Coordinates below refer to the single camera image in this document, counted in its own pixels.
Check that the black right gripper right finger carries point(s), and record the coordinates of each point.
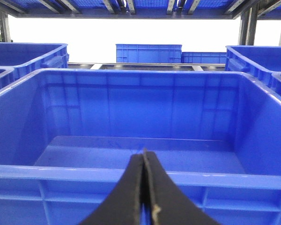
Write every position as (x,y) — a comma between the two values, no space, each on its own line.
(165,203)

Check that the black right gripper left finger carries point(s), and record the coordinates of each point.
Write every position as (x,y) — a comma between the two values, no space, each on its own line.
(123,205)

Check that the blue crate front right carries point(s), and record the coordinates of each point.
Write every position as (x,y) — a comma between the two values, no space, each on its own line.
(66,137)

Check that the blue crate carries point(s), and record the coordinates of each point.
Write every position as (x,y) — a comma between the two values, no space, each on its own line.
(28,57)
(141,53)
(66,137)
(6,76)
(203,57)
(259,61)

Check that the blue crate far centre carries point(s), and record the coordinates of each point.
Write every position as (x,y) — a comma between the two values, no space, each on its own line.
(141,53)

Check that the blue crate far right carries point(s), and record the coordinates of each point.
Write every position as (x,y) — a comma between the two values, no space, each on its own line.
(203,57)

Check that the blue crate rear right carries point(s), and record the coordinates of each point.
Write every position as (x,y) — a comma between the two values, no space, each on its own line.
(259,61)

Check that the blue crate front left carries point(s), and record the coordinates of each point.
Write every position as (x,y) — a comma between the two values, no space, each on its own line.
(6,76)

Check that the blue crate rear left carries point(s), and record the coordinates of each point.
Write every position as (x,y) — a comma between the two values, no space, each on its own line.
(28,57)

